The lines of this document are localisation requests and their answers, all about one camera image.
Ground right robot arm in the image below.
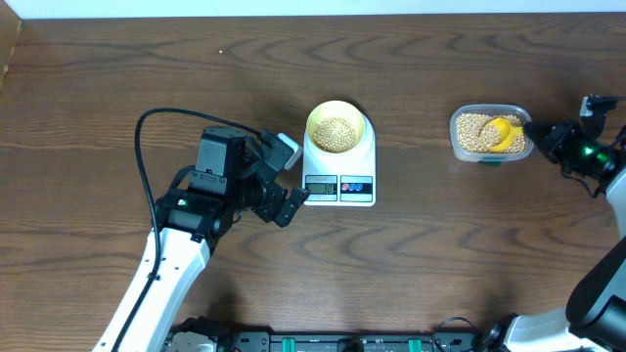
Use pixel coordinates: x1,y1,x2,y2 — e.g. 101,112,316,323
477,120,625,352

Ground pale yellow plastic bowl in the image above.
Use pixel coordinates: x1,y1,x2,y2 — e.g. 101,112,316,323
306,101,365,150

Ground white digital kitchen scale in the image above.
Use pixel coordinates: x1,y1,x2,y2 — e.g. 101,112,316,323
301,117,377,207

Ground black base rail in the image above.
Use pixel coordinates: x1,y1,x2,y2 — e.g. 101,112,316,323
161,317,484,352

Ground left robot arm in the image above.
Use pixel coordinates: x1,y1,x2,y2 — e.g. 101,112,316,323
95,126,308,351

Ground soybeans in bowl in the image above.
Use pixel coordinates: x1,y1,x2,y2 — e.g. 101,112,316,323
312,116,358,154

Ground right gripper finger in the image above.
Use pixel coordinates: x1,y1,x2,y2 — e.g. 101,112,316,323
528,136,556,159
522,122,557,140

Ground clear plastic container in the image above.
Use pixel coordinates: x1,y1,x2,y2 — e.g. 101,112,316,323
450,104,534,162

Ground left black cable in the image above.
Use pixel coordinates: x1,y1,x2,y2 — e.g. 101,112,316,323
111,107,265,352

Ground yellow measuring scoop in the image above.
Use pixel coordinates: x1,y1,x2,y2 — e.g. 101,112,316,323
478,117,526,154

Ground soybeans in container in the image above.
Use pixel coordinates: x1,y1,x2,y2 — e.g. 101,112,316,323
456,113,522,154

